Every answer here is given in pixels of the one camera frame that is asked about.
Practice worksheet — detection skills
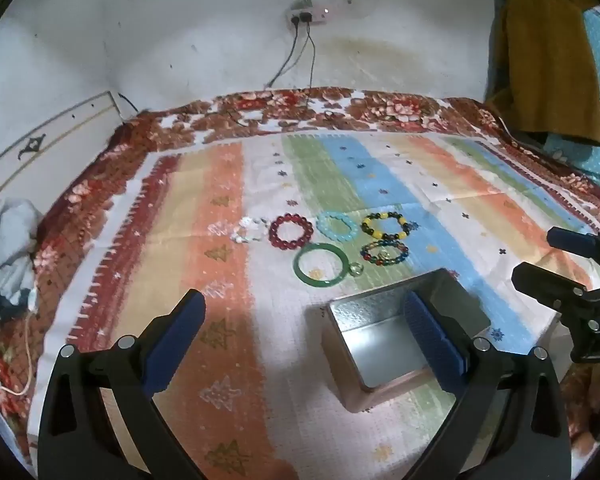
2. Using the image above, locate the mustard brown garment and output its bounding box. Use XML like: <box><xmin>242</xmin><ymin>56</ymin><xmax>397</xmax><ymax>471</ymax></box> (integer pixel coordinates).
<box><xmin>484</xmin><ymin>0</ymin><xmax>600</xmax><ymax>148</ymax></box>

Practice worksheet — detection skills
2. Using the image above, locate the square metal tin box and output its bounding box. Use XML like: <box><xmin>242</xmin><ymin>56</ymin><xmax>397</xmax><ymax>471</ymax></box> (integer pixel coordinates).
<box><xmin>321</xmin><ymin>268</ymin><xmax>494</xmax><ymax>414</ymax></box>

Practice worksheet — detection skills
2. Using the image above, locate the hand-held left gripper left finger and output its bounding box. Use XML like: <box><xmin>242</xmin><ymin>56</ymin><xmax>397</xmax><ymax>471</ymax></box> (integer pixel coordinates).
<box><xmin>37</xmin><ymin>289</ymin><xmax>207</xmax><ymax>480</ymax></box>

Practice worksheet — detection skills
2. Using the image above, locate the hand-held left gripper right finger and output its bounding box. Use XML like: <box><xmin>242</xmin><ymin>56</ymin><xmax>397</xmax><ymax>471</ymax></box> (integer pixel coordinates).
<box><xmin>404</xmin><ymin>290</ymin><xmax>573</xmax><ymax>480</ymax></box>

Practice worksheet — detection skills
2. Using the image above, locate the red bead bracelet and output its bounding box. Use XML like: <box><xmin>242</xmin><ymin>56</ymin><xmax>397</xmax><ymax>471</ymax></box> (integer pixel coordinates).
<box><xmin>269</xmin><ymin>213</ymin><xmax>314</xmax><ymax>249</ymax></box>

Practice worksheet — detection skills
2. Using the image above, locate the striped patterned cloth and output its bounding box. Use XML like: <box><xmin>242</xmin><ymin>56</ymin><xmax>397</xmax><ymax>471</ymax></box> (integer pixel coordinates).
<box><xmin>0</xmin><ymin>87</ymin><xmax>600</xmax><ymax>463</ymax></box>

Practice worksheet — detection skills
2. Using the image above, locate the green jade bangle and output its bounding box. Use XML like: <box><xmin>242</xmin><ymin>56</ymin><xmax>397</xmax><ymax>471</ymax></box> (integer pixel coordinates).
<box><xmin>294</xmin><ymin>243</ymin><xmax>351</xmax><ymax>289</ymax></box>

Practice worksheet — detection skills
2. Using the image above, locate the grey crumpled cloth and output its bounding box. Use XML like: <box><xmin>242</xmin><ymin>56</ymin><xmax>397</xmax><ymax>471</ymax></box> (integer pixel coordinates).
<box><xmin>0</xmin><ymin>198</ymin><xmax>44</xmax><ymax>319</ymax></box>

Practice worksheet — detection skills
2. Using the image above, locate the multicolour bead bracelet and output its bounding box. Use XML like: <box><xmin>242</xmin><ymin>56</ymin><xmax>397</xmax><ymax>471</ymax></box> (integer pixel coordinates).
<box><xmin>359</xmin><ymin>239</ymin><xmax>410</xmax><ymax>267</ymax></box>

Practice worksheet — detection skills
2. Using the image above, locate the light blue bead bracelet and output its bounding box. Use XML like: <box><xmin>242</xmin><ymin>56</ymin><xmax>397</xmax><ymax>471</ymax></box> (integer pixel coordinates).
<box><xmin>316</xmin><ymin>211</ymin><xmax>359</xmax><ymax>242</ymax></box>

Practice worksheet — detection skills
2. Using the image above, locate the striped pastel cloth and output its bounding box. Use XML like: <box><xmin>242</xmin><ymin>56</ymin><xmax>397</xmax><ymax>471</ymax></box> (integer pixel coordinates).
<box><xmin>27</xmin><ymin>130</ymin><xmax>600</xmax><ymax>480</ymax></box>

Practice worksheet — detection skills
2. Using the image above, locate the white bead bracelet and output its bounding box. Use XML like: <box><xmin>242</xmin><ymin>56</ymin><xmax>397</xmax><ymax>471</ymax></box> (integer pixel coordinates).
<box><xmin>234</xmin><ymin>217</ymin><xmax>271</xmax><ymax>246</ymax></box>

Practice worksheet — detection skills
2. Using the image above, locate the yellow and black bead bracelet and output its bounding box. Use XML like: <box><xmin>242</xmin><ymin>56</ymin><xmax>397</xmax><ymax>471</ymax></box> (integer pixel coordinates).
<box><xmin>361</xmin><ymin>211</ymin><xmax>411</xmax><ymax>241</ymax></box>

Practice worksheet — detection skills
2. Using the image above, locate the black power cable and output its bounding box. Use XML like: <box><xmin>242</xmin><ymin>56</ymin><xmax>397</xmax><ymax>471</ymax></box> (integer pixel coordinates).
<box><xmin>305</xmin><ymin>21</ymin><xmax>316</xmax><ymax>92</ymax></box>
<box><xmin>266</xmin><ymin>19</ymin><xmax>299</xmax><ymax>89</ymax></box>

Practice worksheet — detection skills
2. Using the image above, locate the white wall power strip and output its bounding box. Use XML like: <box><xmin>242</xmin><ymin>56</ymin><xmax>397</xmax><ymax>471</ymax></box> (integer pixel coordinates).
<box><xmin>285</xmin><ymin>3</ymin><xmax>332</xmax><ymax>26</ymax></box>

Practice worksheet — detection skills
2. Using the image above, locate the white wooden headboard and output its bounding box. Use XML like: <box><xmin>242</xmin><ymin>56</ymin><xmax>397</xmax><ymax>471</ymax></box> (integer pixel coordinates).
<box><xmin>0</xmin><ymin>91</ymin><xmax>124</xmax><ymax>209</ymax></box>

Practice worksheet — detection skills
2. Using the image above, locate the white cable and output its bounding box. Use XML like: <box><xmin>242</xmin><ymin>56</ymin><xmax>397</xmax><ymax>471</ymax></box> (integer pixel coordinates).
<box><xmin>0</xmin><ymin>285</ymin><xmax>37</xmax><ymax>397</ymax></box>

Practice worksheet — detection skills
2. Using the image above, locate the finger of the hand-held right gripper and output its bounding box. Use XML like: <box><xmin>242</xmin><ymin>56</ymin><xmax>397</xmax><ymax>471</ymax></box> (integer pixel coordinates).
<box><xmin>511</xmin><ymin>262</ymin><xmax>590</xmax><ymax>312</ymax></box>
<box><xmin>547</xmin><ymin>227</ymin><xmax>600</xmax><ymax>262</ymax></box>

